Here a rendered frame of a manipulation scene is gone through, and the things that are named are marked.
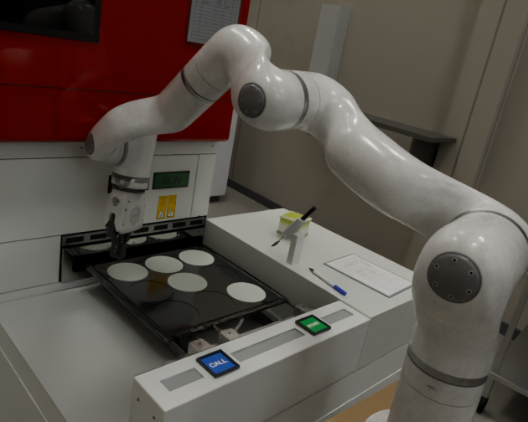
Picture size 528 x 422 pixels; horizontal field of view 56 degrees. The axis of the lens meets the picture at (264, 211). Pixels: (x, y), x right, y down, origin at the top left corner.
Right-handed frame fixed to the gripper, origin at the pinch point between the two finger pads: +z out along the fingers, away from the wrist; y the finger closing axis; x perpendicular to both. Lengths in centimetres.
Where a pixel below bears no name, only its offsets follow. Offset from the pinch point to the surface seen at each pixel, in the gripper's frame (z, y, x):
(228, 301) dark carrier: 7.1, 8.2, -27.2
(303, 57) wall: -94, 340, 52
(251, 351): 4.8, -16.5, -40.9
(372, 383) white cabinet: 21, 22, -65
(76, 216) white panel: -4.3, 1.6, 13.9
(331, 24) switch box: -119, 306, 27
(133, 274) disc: 7.3, 6.1, -1.8
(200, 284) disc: 6.5, 11.9, -17.9
